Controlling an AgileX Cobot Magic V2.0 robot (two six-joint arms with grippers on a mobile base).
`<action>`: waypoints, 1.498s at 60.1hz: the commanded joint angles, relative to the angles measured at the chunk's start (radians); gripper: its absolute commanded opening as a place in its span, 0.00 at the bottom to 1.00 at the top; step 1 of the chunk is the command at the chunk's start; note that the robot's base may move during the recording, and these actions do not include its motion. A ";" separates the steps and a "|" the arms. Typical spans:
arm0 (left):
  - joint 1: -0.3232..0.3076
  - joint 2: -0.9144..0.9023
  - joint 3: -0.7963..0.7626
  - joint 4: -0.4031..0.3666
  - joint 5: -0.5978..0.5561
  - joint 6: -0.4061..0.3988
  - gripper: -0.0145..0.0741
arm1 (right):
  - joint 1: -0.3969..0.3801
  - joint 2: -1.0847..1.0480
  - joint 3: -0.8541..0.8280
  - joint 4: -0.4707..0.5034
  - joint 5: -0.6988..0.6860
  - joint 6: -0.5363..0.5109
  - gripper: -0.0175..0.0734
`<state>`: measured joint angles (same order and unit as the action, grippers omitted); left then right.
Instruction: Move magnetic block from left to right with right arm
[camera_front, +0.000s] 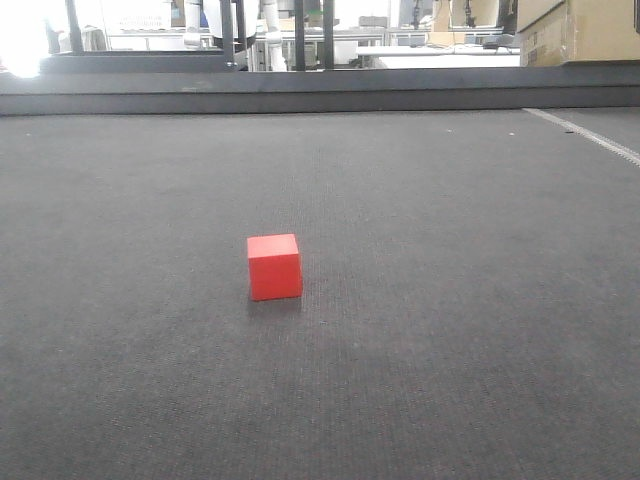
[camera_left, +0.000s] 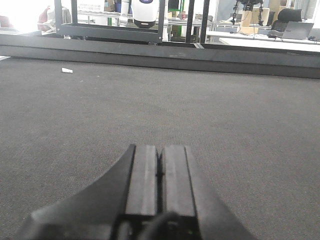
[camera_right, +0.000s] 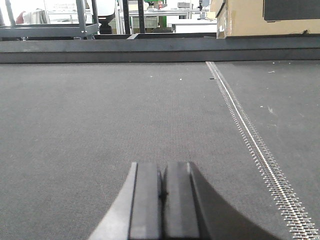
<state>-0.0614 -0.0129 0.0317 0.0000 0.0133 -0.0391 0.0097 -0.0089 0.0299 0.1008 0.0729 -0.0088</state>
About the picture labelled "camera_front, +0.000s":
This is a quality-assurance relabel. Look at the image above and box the red magnetic cube block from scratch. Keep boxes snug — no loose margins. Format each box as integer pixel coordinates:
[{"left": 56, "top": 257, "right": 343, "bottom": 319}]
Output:
[{"left": 247, "top": 233, "right": 303, "bottom": 301}]

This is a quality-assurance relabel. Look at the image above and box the dark grey table mat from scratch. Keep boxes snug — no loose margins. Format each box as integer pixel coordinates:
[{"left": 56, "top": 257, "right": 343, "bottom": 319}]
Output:
[{"left": 1, "top": 108, "right": 639, "bottom": 479}]

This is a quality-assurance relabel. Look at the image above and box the white background desk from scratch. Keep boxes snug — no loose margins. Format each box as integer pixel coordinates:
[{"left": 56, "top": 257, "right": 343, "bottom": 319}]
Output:
[{"left": 356, "top": 44, "right": 520, "bottom": 70}]

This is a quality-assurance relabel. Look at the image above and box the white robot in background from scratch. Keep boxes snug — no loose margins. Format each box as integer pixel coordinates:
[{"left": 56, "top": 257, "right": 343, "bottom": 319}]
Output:
[{"left": 183, "top": 0, "right": 287, "bottom": 72}]

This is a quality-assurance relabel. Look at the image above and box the cardboard box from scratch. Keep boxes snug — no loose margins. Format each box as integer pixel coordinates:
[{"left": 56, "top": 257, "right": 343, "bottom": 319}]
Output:
[{"left": 516, "top": 0, "right": 639, "bottom": 67}]

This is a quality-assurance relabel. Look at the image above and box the black metal frame rack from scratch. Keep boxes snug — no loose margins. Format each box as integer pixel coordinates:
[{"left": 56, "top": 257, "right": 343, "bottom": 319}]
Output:
[{"left": 39, "top": 0, "right": 336, "bottom": 75}]

